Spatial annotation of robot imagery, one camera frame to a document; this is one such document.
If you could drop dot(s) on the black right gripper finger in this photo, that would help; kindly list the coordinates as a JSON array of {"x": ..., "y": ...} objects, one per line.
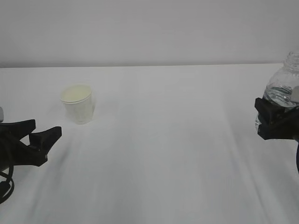
[
  {"x": 270, "y": 114},
  {"x": 280, "y": 126}
]

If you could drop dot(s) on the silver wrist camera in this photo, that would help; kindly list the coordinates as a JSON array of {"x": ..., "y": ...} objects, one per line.
[
  {"x": 295, "y": 95},
  {"x": 1, "y": 115}
]

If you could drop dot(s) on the white paper cup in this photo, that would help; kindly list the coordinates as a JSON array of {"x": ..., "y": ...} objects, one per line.
[{"x": 78, "y": 102}]

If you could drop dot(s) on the clear water bottle green label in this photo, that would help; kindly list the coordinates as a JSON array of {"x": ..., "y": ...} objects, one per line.
[{"x": 279, "y": 88}]

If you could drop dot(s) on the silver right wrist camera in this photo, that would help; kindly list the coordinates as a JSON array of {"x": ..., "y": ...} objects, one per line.
[{"x": 295, "y": 95}]

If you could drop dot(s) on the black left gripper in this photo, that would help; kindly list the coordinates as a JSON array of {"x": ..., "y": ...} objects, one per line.
[{"x": 13, "y": 152}]

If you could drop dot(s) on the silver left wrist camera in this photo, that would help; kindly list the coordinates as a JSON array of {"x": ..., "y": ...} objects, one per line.
[{"x": 1, "y": 115}]

